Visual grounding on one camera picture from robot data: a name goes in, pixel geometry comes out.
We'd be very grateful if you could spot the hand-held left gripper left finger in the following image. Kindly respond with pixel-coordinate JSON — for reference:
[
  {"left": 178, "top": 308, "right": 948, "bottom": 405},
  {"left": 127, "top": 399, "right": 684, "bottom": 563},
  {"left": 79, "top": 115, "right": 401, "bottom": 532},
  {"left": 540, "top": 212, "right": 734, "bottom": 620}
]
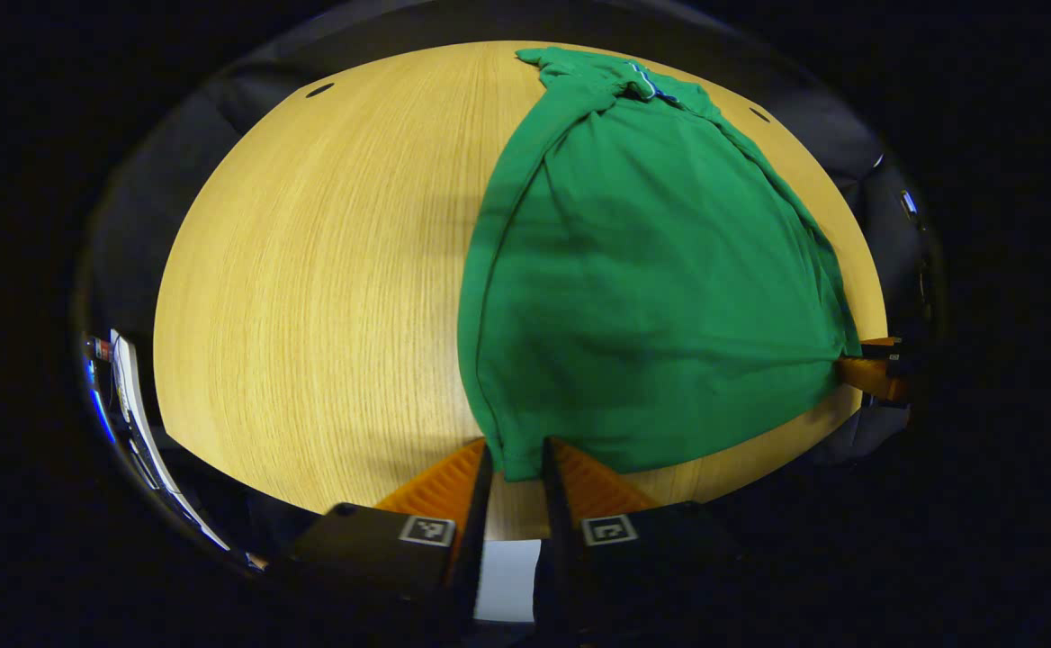
[{"left": 283, "top": 438, "right": 495, "bottom": 622}]

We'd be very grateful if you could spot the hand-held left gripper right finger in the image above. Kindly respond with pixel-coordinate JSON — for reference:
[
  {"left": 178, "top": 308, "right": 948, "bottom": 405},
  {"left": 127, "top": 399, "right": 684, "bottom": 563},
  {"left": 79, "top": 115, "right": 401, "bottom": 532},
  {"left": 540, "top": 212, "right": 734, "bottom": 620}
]
[{"left": 534, "top": 436, "right": 744, "bottom": 635}]

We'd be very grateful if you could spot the green T-shirt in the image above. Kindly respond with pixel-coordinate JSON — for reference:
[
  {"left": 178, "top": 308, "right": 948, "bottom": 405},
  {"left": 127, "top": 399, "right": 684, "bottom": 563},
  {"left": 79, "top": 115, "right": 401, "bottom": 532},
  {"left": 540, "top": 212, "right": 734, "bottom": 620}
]
[{"left": 456, "top": 47, "right": 862, "bottom": 482}]

